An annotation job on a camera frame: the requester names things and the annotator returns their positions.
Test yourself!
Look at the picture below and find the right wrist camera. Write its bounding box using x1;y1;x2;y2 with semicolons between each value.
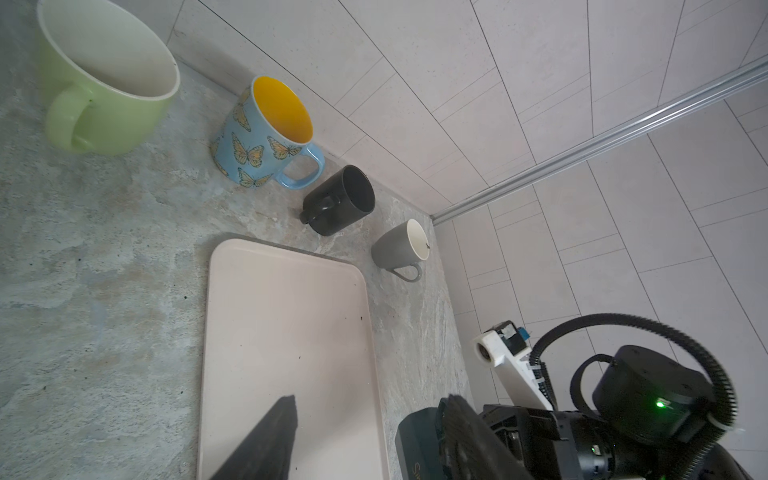
473;320;555;410

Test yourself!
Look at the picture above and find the light green mug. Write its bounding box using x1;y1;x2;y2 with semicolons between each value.
36;1;181;155

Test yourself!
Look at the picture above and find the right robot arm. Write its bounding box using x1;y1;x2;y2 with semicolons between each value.
474;313;747;479

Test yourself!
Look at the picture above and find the dark green mug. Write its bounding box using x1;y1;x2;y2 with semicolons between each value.
395;407;446;480

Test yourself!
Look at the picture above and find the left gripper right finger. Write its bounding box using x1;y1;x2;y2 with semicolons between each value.
440;394;533;479

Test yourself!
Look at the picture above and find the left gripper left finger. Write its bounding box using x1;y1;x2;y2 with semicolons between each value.
212;395;298;480

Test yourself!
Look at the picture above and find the grey mug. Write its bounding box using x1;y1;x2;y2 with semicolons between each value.
371;219;431;283

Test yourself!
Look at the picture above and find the blue butterfly mug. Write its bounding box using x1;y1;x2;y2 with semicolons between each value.
209;76;325;190

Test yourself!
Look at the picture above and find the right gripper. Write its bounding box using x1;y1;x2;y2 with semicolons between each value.
481;404;618;479

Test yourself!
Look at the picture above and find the black mug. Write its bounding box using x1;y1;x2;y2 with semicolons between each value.
299;165;376;236

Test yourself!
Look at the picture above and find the beige tray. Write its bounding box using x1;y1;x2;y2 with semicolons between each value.
197;239;389;479

